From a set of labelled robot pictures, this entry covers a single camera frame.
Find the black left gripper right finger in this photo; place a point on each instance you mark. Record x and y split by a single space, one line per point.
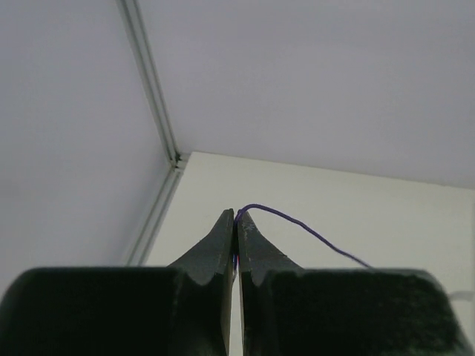
290 310

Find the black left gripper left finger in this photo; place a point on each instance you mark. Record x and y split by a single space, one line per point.
180 309

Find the aluminium left corner post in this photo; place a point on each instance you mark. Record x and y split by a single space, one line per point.
170 156

